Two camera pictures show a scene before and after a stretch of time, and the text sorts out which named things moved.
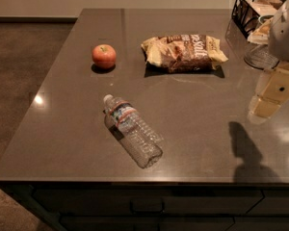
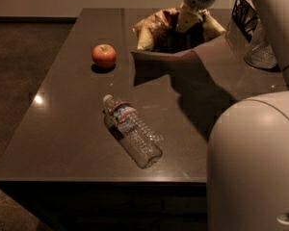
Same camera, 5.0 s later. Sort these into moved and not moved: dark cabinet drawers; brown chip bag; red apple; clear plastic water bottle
Moved: brown chip bag
Not moved: dark cabinet drawers; clear plastic water bottle; red apple
